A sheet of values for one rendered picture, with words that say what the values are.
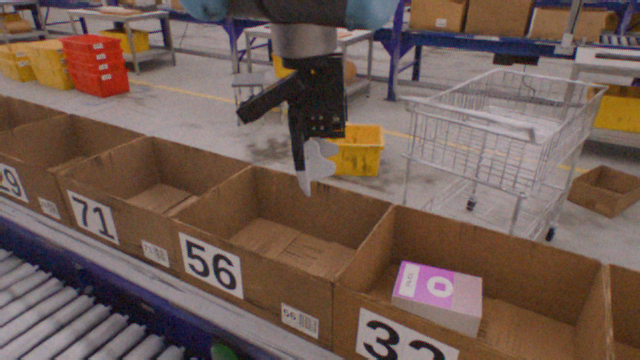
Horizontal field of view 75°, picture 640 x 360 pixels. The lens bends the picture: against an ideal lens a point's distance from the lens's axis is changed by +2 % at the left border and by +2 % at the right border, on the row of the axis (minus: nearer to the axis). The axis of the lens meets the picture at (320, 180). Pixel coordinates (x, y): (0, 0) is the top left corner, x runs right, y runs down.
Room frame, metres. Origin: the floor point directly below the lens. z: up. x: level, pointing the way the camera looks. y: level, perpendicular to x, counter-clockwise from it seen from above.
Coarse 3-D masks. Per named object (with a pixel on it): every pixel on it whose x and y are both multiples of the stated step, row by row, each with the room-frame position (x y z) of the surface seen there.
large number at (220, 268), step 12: (180, 240) 0.70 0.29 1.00; (192, 240) 0.68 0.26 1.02; (192, 252) 0.68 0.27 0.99; (204, 252) 0.66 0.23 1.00; (216, 252) 0.65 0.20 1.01; (192, 264) 0.68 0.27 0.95; (204, 264) 0.67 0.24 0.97; (216, 264) 0.65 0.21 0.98; (228, 264) 0.63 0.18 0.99; (204, 276) 0.67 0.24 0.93; (216, 276) 0.65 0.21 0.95; (228, 276) 0.63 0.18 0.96; (228, 288) 0.64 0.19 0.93; (240, 288) 0.62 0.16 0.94
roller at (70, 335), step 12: (96, 312) 0.75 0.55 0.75; (108, 312) 0.76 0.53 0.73; (72, 324) 0.71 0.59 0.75; (84, 324) 0.71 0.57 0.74; (96, 324) 0.72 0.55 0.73; (60, 336) 0.67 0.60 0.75; (72, 336) 0.68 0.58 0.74; (36, 348) 0.64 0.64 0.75; (48, 348) 0.64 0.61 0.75; (60, 348) 0.65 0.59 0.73
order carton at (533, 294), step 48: (384, 240) 0.72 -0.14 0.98; (432, 240) 0.72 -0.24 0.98; (480, 240) 0.68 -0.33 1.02; (528, 240) 0.64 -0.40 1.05; (336, 288) 0.52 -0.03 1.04; (384, 288) 0.68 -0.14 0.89; (528, 288) 0.62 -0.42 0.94; (576, 288) 0.59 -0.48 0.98; (336, 336) 0.52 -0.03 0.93; (432, 336) 0.43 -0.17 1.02; (480, 336) 0.55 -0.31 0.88; (528, 336) 0.55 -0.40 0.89; (576, 336) 0.54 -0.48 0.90
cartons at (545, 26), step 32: (96, 0) 7.61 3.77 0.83; (160, 0) 7.38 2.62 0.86; (416, 0) 4.88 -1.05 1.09; (448, 0) 5.09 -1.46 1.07; (480, 0) 4.54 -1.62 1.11; (512, 0) 4.38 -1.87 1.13; (480, 32) 4.51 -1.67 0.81; (512, 32) 4.34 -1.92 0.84; (544, 32) 4.21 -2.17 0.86; (576, 32) 4.08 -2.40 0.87
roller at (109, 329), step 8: (112, 320) 0.72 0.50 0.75; (120, 320) 0.72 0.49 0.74; (96, 328) 0.70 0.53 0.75; (104, 328) 0.69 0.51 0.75; (112, 328) 0.70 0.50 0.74; (120, 328) 0.71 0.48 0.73; (88, 336) 0.67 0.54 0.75; (96, 336) 0.67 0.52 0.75; (104, 336) 0.68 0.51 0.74; (112, 336) 0.69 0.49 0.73; (80, 344) 0.65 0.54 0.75; (88, 344) 0.65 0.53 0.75; (96, 344) 0.66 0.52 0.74; (104, 344) 0.67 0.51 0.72; (64, 352) 0.63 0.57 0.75; (72, 352) 0.63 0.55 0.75; (80, 352) 0.63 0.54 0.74; (88, 352) 0.64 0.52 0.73
